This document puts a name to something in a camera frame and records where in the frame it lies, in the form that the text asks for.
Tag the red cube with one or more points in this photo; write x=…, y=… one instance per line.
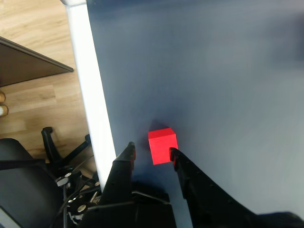
x=161, y=147

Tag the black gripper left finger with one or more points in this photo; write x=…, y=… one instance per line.
x=121, y=178

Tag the dark brown desk panel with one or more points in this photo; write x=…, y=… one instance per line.
x=23, y=66

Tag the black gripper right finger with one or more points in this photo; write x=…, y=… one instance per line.
x=202, y=194

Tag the black office chair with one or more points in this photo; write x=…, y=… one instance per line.
x=23, y=178

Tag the silver aluminium table rail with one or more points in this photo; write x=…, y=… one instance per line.
x=83, y=71

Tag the pale round furniture foot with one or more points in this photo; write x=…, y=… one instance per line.
x=3, y=111
x=2, y=97

